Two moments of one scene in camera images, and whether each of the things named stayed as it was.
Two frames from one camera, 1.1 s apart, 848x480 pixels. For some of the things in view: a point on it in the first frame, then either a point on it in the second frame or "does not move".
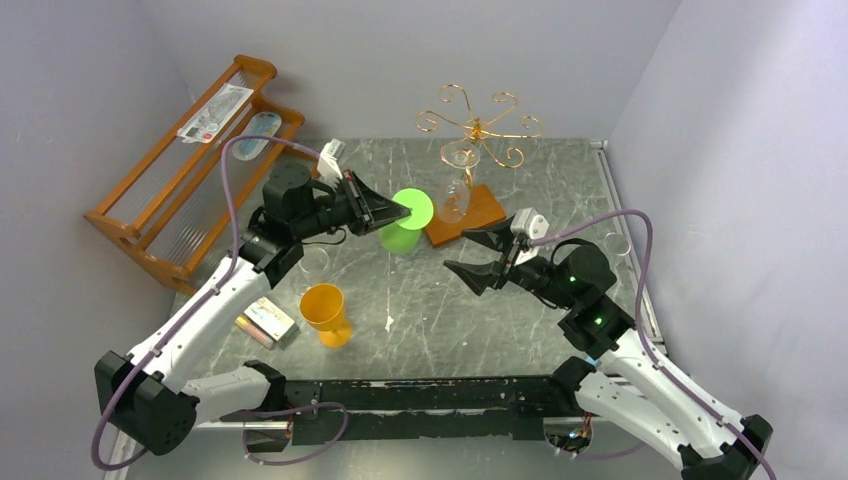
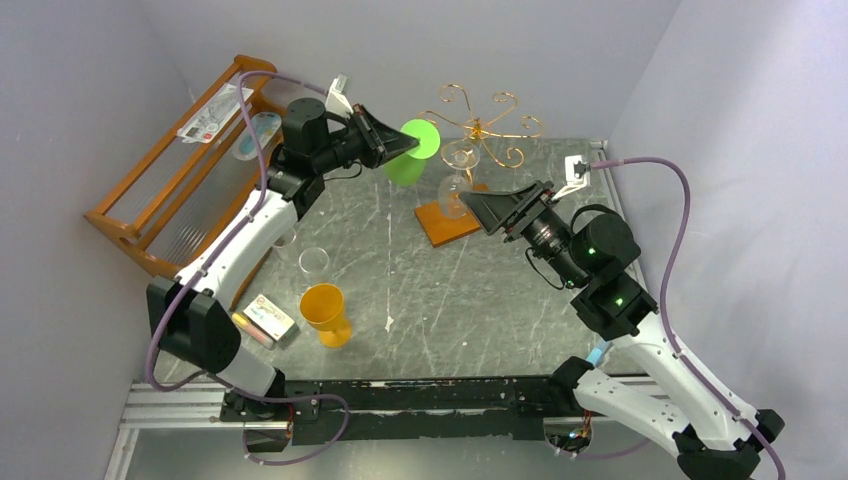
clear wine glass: x=454 y=190 does not move
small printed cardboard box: x=273 y=321 does not move
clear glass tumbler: x=313 y=261 does not move
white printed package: x=211 y=118 does not move
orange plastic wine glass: x=322 y=307 does not move
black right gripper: x=506 y=258 → x=525 y=213
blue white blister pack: x=264 y=123 does not move
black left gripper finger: x=368 y=208 → x=379 y=140
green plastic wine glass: x=400 y=237 → x=409 y=168
